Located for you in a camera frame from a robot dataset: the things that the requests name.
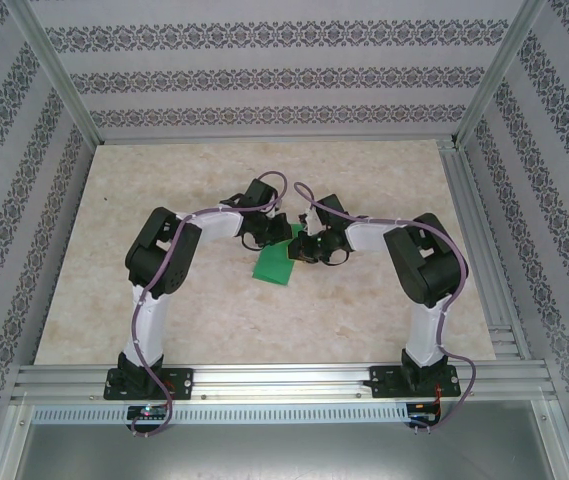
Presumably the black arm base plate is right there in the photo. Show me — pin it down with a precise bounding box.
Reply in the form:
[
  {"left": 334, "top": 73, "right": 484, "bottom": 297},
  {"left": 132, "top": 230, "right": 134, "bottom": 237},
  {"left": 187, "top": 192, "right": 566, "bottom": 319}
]
[
  {"left": 369, "top": 364, "right": 463, "bottom": 400},
  {"left": 103, "top": 367, "right": 195, "bottom": 401}
]

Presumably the aluminium side rail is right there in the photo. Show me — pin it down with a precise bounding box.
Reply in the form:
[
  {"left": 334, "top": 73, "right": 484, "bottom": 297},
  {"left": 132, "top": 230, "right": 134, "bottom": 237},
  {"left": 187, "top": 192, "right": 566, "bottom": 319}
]
[{"left": 436, "top": 139, "right": 533, "bottom": 361}]

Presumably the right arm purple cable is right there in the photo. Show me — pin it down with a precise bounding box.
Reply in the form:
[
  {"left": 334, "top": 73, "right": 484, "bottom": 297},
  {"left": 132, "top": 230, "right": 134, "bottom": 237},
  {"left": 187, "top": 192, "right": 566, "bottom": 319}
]
[{"left": 293, "top": 182, "right": 476, "bottom": 436}]

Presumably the grey metal tray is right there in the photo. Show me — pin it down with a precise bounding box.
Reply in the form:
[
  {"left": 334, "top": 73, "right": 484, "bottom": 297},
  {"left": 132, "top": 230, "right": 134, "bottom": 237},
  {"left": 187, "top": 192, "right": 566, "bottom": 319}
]
[{"left": 0, "top": 399, "right": 569, "bottom": 480}]

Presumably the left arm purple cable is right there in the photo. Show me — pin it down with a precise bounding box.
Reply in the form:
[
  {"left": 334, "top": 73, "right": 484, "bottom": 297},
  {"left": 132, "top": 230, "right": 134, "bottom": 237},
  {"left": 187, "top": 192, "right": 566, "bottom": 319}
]
[{"left": 131, "top": 171, "right": 288, "bottom": 439}]

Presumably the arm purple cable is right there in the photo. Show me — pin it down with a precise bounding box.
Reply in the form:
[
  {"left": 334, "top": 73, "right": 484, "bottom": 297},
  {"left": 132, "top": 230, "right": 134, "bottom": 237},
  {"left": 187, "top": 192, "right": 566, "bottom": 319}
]
[
  {"left": 131, "top": 171, "right": 288, "bottom": 439},
  {"left": 293, "top": 182, "right": 476, "bottom": 436}
]

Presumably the slotted grey cable duct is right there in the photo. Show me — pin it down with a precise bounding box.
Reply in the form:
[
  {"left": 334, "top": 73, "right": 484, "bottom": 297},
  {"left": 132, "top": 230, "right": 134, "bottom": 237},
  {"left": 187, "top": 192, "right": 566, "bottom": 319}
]
[{"left": 31, "top": 403, "right": 410, "bottom": 425}]

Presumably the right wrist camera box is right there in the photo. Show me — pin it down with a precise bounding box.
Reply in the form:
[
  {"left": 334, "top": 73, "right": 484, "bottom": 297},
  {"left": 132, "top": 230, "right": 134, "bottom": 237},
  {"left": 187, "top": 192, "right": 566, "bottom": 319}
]
[{"left": 297, "top": 205, "right": 321, "bottom": 237}]

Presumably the small controller circuit board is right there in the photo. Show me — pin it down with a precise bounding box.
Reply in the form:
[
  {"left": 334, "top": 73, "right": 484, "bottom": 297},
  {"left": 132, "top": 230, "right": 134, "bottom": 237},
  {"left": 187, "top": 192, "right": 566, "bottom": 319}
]
[
  {"left": 127, "top": 405, "right": 171, "bottom": 421},
  {"left": 407, "top": 402, "right": 443, "bottom": 421}
]

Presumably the green paper sheet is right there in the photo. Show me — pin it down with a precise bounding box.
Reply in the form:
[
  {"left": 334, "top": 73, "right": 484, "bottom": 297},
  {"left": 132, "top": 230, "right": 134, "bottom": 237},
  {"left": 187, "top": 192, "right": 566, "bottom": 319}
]
[{"left": 252, "top": 223, "right": 310, "bottom": 287}]

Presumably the long aluminium mounting rail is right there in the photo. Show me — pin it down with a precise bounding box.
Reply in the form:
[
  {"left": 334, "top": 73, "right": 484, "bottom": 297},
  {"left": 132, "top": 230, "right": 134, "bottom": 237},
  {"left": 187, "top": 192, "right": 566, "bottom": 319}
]
[{"left": 11, "top": 363, "right": 558, "bottom": 401}]

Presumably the aluminium frame post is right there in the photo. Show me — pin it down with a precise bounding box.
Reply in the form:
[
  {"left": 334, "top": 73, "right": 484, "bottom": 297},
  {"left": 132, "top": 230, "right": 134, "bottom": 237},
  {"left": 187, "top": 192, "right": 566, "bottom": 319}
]
[
  {"left": 451, "top": 0, "right": 550, "bottom": 149},
  {"left": 11, "top": 0, "right": 103, "bottom": 146}
]

